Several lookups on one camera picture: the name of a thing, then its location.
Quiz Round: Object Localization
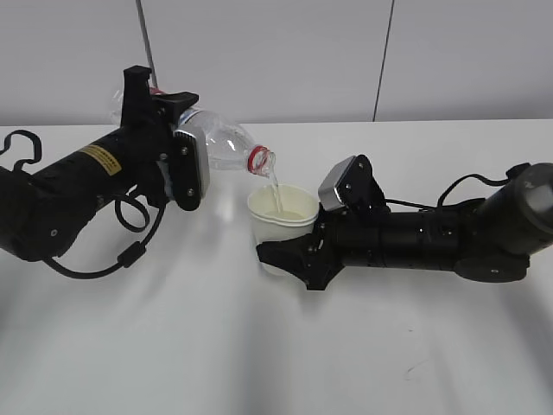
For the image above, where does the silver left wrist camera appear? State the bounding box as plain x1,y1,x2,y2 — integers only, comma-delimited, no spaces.
169,126,210,211

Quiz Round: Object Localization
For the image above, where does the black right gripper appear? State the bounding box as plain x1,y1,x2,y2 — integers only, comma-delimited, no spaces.
256,205,389,291

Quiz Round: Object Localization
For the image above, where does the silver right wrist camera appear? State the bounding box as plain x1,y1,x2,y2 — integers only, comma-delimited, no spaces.
318,155,386,214

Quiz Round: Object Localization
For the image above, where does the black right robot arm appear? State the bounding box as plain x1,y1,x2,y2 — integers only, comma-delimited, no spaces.
257,155,552,291

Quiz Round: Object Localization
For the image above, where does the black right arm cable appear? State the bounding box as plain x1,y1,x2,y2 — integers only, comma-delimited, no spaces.
384,163,532,213

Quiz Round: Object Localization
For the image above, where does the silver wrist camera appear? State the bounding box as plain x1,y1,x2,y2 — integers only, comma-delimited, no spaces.
318,155,386,214
169,126,210,211

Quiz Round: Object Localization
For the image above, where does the clear water bottle red label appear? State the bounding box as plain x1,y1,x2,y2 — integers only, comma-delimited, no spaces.
110,86,277,176

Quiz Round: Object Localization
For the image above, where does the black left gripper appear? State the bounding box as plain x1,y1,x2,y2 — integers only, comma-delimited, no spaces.
119,66,200,208

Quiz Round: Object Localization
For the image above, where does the white paper cup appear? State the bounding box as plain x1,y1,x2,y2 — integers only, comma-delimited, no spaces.
246,183,321,277

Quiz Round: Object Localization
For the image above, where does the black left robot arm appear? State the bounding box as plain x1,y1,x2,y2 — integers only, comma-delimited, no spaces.
1,66,208,262

